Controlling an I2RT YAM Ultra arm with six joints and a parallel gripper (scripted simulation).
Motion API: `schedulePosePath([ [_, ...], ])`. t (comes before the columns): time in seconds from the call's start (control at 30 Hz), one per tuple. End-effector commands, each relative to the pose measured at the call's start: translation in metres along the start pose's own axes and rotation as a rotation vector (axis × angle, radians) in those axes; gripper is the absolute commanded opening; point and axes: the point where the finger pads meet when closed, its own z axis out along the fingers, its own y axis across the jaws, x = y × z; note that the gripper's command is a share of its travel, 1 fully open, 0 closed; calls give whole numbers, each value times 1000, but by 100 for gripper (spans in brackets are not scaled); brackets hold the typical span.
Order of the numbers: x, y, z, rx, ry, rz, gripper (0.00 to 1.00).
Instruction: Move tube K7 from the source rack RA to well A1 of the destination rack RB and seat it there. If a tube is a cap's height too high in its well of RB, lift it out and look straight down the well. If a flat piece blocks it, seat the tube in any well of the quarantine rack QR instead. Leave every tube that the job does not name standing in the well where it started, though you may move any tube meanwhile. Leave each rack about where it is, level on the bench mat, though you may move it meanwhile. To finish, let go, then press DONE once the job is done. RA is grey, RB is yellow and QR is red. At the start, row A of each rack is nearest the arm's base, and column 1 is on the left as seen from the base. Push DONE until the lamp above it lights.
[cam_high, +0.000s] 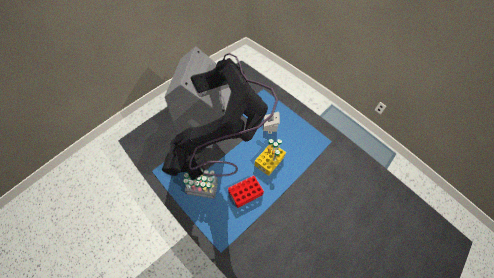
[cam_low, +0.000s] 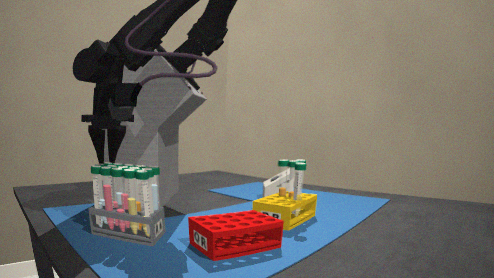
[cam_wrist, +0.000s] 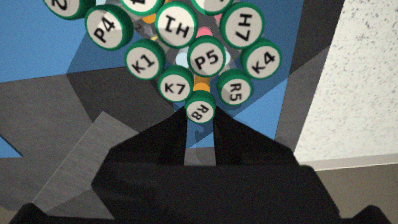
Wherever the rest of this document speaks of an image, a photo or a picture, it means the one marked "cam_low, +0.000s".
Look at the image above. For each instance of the yellow rack with round wells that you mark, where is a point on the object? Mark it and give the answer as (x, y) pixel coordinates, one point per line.
(283, 207)

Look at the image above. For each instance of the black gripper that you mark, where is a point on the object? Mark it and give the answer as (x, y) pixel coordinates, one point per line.
(100, 122)

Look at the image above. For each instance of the blue bench mat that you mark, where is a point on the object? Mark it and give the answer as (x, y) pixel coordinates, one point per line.
(174, 257)

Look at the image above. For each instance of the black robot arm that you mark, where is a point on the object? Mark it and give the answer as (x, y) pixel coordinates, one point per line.
(104, 61)

